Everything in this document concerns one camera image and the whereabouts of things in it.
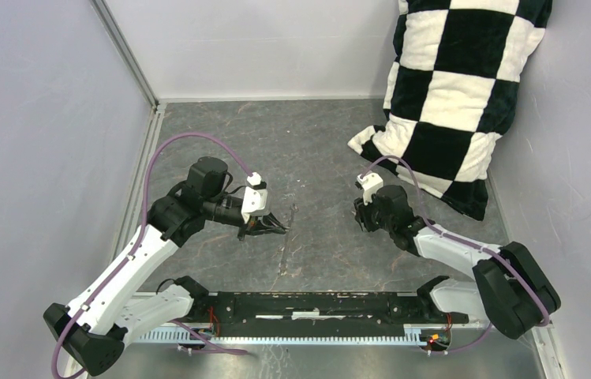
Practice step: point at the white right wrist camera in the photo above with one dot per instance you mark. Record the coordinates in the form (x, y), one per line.
(369, 183)

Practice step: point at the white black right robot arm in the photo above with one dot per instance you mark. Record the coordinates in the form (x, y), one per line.
(506, 286)

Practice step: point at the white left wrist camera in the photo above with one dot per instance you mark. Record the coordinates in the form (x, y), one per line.
(255, 199)

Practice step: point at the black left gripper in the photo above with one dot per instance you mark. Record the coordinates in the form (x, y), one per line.
(261, 225)

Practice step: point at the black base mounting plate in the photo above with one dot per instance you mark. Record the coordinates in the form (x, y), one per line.
(316, 314)

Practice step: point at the aluminium frame rail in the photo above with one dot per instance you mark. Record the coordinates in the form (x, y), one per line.
(149, 139)

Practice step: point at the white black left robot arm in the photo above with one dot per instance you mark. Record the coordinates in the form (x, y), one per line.
(98, 325)

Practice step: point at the black white checkered pillow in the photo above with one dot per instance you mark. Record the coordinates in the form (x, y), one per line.
(452, 93)

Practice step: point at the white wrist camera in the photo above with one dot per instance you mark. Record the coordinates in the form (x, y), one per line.
(369, 183)
(255, 199)

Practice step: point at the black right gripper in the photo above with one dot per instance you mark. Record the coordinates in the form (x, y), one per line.
(361, 215)

